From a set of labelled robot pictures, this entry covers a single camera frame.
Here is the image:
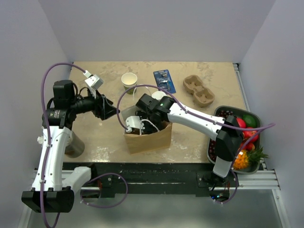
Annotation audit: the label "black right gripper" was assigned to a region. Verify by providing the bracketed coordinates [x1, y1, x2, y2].
[136, 110, 164, 141]

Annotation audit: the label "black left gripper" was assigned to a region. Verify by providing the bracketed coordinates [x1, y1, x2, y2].
[70, 86, 120, 120]

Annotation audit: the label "green paper cup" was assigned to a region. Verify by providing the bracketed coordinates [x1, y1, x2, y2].
[151, 91, 168, 100]

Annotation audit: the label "white plastic cup lid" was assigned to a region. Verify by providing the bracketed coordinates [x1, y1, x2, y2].
[151, 91, 168, 100]

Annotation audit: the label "brown paper bag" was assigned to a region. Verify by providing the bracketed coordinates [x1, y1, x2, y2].
[117, 105, 172, 154]

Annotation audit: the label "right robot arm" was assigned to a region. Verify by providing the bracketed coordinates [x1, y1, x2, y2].
[136, 94, 243, 187]

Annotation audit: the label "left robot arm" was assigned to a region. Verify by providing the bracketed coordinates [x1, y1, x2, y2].
[21, 80, 116, 213]

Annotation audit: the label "blue razor blister pack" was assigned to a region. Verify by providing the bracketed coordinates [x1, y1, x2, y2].
[153, 69, 176, 94]

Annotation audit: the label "stacked green paper cups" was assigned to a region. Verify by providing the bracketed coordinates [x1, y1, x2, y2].
[121, 73, 138, 90]

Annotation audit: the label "grey metal cup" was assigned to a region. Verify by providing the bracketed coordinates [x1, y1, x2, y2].
[65, 131, 85, 158]

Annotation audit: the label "brown pulp cup carrier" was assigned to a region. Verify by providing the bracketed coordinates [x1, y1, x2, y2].
[183, 75, 215, 107]

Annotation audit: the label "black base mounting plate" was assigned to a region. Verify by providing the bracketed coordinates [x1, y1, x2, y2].
[63, 162, 237, 199]

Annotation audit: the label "red apple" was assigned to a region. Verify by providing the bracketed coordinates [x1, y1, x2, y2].
[243, 127, 259, 143]

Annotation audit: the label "green avocado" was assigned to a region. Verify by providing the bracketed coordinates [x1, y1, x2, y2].
[242, 114, 257, 128]

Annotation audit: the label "orange pineapple toy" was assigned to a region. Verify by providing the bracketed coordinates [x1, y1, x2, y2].
[233, 147, 269, 170]

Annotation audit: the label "grey fruit tray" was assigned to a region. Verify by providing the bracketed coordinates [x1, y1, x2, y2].
[214, 105, 262, 174]

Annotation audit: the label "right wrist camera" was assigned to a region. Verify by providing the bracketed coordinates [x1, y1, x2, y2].
[125, 116, 144, 133]

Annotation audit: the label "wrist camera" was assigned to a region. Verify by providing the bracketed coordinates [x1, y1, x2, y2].
[125, 116, 144, 133]
[83, 70, 104, 90]

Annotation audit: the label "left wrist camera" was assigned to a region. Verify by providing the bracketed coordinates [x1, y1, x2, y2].
[83, 70, 104, 90]

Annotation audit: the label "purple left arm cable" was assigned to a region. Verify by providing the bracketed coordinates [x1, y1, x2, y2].
[39, 62, 129, 228]

